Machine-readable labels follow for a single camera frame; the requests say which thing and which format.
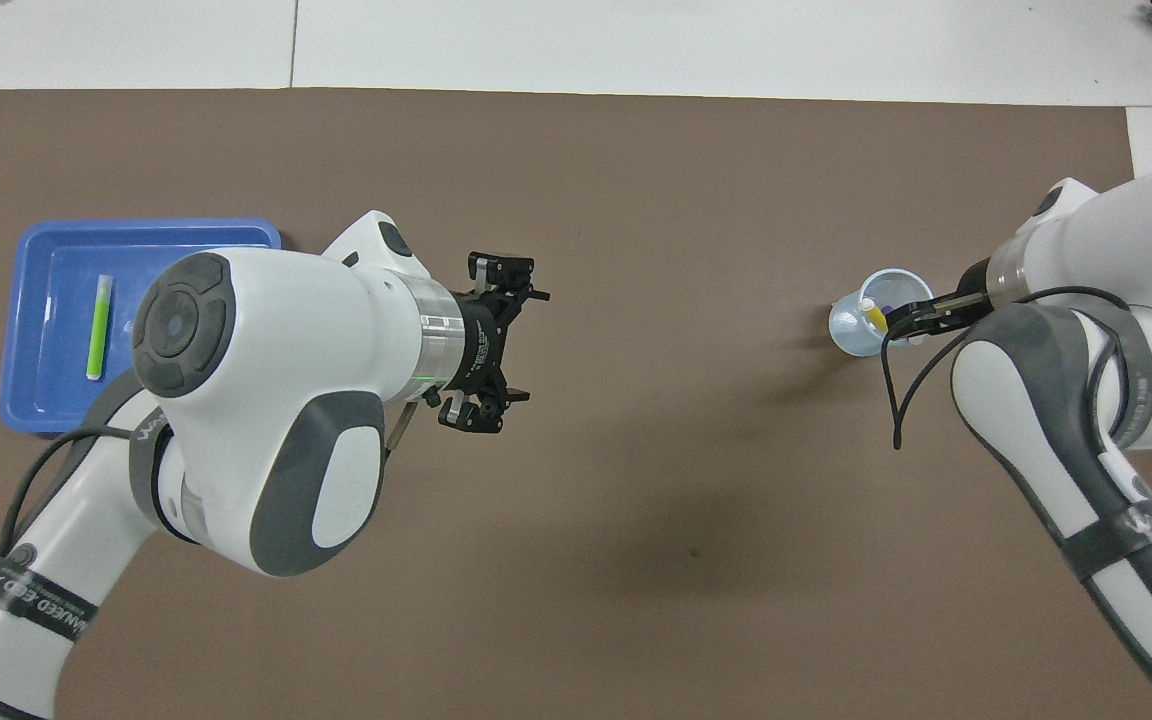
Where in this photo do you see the brown table mat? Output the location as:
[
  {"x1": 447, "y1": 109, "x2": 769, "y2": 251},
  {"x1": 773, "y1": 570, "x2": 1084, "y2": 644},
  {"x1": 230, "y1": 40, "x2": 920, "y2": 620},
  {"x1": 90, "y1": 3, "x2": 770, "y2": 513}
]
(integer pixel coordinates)
[{"x1": 0, "y1": 88, "x2": 1152, "y2": 720}]

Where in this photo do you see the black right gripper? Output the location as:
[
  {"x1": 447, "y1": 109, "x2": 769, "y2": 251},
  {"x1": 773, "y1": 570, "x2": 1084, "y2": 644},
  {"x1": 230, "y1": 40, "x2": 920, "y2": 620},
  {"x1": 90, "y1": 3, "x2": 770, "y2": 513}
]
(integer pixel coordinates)
[{"x1": 884, "y1": 258, "x2": 999, "y2": 346}]

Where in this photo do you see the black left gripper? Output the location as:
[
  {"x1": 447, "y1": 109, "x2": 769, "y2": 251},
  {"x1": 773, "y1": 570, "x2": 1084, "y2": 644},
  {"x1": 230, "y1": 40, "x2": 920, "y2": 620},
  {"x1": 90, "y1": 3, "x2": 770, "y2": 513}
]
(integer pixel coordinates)
[{"x1": 436, "y1": 252, "x2": 550, "y2": 434}]

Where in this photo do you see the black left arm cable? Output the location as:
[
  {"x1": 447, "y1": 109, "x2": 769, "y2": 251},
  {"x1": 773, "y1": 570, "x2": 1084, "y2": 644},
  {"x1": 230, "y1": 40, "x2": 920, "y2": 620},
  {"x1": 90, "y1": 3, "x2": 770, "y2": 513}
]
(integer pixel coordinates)
[{"x1": 0, "y1": 400, "x2": 419, "y2": 720}]

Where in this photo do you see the green pen with white cap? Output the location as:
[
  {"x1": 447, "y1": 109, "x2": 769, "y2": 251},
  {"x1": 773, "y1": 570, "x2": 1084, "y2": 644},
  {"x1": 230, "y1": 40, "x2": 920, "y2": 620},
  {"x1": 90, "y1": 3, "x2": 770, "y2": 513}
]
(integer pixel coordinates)
[{"x1": 86, "y1": 275, "x2": 114, "y2": 382}]

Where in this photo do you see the blue plastic tray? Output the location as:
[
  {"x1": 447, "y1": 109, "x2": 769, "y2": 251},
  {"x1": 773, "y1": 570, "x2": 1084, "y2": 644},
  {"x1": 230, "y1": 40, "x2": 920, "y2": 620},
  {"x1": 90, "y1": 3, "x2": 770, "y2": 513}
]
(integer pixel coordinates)
[{"x1": 0, "y1": 218, "x2": 283, "y2": 436}]

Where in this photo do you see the clear plastic cup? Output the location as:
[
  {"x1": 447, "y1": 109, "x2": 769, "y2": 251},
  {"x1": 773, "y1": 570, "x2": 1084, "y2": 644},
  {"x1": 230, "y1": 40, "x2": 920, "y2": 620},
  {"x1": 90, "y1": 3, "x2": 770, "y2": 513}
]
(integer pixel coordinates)
[{"x1": 828, "y1": 268, "x2": 935, "y2": 358}]

